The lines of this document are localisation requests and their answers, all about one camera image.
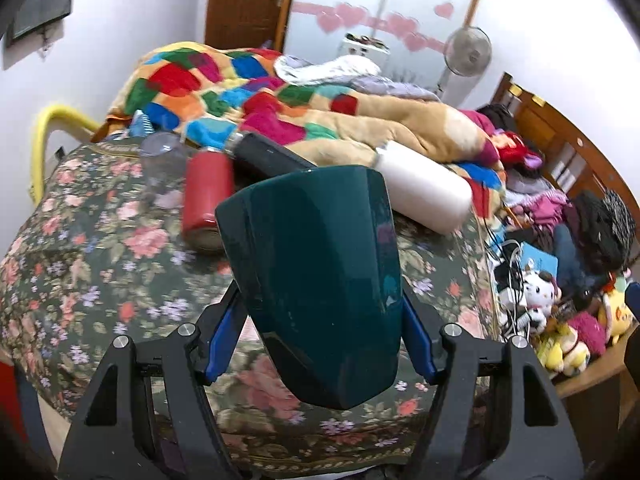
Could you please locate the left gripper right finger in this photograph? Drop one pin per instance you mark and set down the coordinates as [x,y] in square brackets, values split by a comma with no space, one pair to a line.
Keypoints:
[527,432]

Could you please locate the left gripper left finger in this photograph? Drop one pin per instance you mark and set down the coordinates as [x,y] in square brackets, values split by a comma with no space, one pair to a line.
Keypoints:
[145,414]

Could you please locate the dark green ceramic cup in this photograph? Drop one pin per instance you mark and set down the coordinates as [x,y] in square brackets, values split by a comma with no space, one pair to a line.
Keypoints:
[315,257]

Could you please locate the clear plastic cup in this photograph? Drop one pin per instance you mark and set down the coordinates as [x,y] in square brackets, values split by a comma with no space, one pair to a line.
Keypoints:
[163,160]

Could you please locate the yellow plush toy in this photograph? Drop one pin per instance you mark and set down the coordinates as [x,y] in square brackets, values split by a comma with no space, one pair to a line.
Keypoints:
[562,353]

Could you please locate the black white plush toy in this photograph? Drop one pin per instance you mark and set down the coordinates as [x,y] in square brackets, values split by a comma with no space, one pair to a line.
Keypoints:
[540,294]

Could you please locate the floral green bedspread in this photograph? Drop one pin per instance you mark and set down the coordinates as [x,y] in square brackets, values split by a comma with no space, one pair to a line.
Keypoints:
[95,260]

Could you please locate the pile of clothes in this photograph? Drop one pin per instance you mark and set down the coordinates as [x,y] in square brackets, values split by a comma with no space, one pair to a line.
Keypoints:
[593,237]

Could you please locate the white thermos bottle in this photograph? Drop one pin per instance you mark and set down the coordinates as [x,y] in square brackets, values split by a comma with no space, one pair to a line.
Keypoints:
[422,190]

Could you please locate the red thermos bottle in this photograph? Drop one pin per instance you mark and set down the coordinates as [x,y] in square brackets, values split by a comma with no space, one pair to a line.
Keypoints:
[209,181]

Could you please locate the wooden headboard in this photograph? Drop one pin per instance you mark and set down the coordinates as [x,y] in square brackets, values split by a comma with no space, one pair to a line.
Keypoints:
[573,163]

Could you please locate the black thermos bottle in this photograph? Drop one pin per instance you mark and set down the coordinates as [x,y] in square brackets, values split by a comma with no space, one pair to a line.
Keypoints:
[255,158]

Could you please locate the colourful patchwork blanket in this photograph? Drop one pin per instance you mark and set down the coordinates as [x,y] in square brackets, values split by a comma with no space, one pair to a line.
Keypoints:
[205,95]

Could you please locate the standing electric fan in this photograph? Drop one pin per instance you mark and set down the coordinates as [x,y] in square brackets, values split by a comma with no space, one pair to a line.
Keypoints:
[467,53]

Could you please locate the white grey bundled quilt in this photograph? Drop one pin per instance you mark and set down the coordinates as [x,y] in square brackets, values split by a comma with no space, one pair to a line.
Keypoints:
[353,71]

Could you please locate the white small cabinet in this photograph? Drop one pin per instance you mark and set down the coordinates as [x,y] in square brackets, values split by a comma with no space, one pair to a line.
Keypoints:
[373,49]

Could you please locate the brown wooden door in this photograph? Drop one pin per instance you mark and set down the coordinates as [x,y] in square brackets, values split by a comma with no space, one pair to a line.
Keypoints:
[246,23]

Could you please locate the yellow padded bed rail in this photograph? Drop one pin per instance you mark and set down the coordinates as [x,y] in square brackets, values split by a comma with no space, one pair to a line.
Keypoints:
[56,112]

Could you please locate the small wall monitor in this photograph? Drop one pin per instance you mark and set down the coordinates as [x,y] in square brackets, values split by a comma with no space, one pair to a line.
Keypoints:
[34,16]

